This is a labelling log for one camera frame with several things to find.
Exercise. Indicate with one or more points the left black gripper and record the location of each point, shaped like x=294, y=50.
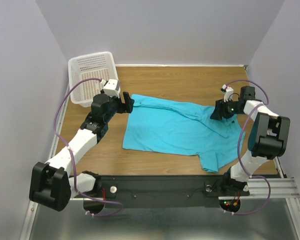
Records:
x=123, y=104

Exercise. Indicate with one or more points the aluminium frame rail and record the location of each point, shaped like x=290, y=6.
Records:
x=56, y=126

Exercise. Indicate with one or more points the turquoise t shirt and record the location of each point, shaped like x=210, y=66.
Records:
x=182, y=128

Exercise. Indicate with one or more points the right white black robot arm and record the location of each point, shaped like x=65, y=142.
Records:
x=267, y=140

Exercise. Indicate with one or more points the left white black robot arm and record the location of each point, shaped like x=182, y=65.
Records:
x=56, y=181

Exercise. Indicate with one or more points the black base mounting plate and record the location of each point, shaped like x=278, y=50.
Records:
x=168, y=191

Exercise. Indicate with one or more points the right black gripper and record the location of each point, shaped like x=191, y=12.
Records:
x=221, y=109

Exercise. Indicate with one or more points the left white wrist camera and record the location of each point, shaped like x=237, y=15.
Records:
x=111, y=87

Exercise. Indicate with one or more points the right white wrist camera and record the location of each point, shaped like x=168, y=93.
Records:
x=228, y=93

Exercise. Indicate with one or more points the white plastic perforated basket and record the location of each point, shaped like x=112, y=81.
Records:
x=98, y=67

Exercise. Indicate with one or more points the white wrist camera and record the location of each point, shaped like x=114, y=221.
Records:
x=228, y=93
x=111, y=87

